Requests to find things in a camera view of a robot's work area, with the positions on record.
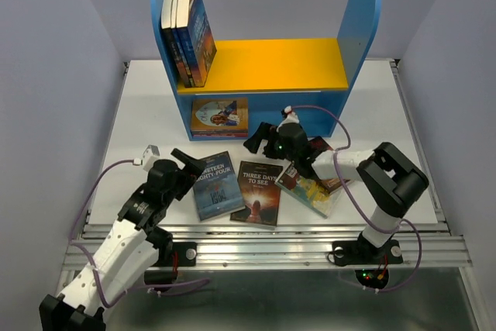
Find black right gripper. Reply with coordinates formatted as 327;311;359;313
243;121;298;162

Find Nineteen Eighty-Four book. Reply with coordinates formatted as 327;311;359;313
193;151;245;222

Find Othello picture book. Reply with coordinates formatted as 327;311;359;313
191;97;249;133

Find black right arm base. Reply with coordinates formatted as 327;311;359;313
326;240;404;267

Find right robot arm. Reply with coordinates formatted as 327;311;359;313
243;122;429;261

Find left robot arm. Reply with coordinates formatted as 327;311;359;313
39;146;206;330

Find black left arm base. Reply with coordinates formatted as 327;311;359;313
143;241;197;287

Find pink spine Roald Dahl book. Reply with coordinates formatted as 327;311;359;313
191;130;249;138

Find Three Days to See book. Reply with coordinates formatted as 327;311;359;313
230;161;283;229

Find dark orange cover book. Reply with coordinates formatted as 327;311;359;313
305;136;353;195

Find Huckleberry Finn paperback book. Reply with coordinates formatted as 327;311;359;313
276;165;342;218

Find blue and yellow bookshelf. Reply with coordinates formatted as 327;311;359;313
150;0;381;140

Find upright book on shelf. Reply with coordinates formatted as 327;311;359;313
160;0;184;82
170;0;194;88

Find upright blue orange book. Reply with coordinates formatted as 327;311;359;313
187;0;217;88

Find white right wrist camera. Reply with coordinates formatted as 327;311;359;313
280;105;300;126

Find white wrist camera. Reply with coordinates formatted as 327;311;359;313
133;145;160;172
280;105;300;126

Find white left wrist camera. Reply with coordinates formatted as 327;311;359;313
133;145;160;172

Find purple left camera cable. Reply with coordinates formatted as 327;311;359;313
68;157;212;307

